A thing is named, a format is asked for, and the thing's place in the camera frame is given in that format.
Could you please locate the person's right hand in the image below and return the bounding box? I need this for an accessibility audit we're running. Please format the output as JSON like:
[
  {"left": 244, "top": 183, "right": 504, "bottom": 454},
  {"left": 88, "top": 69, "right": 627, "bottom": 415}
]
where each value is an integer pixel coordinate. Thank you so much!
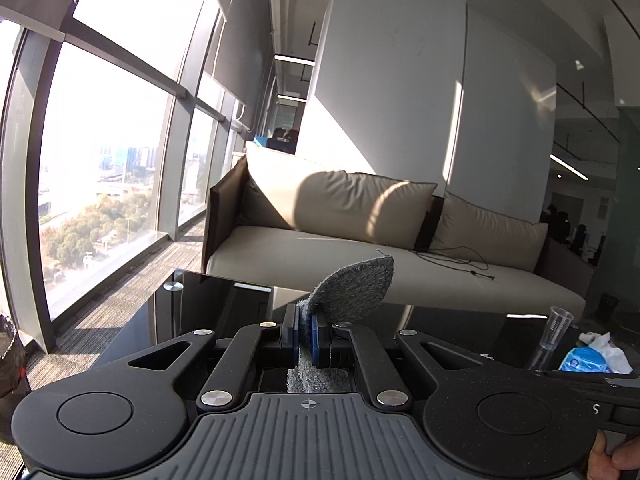
[{"left": 586, "top": 432, "right": 640, "bottom": 480}]

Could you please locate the small beige sofa cushion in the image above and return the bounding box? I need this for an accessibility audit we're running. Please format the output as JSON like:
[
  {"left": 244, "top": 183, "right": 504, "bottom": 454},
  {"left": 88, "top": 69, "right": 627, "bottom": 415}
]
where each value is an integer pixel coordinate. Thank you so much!
[{"left": 430, "top": 190, "right": 550, "bottom": 274}]

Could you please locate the thin black cable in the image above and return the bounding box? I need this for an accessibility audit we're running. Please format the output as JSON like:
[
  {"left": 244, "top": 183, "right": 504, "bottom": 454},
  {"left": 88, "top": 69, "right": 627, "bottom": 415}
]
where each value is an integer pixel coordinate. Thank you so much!
[{"left": 414, "top": 245, "right": 497, "bottom": 282}]

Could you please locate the black bag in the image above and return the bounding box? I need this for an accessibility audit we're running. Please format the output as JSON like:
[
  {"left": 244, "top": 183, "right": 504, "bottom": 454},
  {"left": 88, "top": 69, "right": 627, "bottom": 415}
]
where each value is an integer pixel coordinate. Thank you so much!
[{"left": 0, "top": 313, "right": 27, "bottom": 401}]

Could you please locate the beige sofa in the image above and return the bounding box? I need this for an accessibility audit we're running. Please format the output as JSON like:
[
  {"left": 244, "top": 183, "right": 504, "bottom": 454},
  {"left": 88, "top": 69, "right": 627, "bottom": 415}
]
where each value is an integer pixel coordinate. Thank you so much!
[{"left": 201, "top": 142, "right": 587, "bottom": 318}]

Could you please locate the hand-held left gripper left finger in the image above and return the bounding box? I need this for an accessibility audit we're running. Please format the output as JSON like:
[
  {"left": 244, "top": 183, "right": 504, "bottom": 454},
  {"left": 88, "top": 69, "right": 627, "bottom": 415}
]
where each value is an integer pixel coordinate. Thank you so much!
[{"left": 114, "top": 304, "right": 302, "bottom": 413}]

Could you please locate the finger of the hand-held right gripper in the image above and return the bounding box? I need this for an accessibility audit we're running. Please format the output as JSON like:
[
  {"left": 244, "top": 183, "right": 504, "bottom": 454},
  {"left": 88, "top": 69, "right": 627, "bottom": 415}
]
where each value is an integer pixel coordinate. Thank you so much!
[{"left": 532, "top": 368, "right": 640, "bottom": 391}]

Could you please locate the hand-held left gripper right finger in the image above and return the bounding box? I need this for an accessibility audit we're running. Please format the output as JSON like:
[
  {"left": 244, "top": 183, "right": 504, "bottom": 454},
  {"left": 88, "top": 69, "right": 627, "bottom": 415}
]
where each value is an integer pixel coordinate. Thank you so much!
[{"left": 310, "top": 312, "right": 497, "bottom": 413}]

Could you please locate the grey towel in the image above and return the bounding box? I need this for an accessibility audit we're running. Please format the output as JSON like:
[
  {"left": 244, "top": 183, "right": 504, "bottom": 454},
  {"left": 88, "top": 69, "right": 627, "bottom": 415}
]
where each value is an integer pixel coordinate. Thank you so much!
[{"left": 286, "top": 254, "right": 396, "bottom": 395}]

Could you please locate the large beige sofa cushion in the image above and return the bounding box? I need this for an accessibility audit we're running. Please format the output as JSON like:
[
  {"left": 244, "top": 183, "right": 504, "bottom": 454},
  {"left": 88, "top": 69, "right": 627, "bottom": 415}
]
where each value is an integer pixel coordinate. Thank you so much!
[{"left": 240, "top": 142, "right": 439, "bottom": 252}]

